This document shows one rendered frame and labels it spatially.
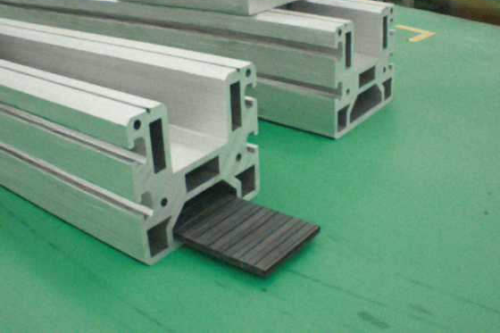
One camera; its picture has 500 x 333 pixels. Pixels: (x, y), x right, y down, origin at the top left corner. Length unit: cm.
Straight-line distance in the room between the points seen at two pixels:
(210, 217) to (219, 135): 5
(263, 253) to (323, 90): 18
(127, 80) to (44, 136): 7
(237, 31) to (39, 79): 19
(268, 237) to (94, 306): 10
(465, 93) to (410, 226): 23
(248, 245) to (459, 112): 26
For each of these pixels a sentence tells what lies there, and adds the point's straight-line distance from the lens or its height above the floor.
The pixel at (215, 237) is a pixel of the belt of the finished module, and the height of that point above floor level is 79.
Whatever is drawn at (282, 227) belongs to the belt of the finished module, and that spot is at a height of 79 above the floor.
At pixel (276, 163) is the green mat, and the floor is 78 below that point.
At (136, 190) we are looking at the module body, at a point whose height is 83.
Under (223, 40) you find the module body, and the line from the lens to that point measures 50.
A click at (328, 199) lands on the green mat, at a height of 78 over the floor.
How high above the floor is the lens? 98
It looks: 25 degrees down
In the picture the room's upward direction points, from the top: 2 degrees counter-clockwise
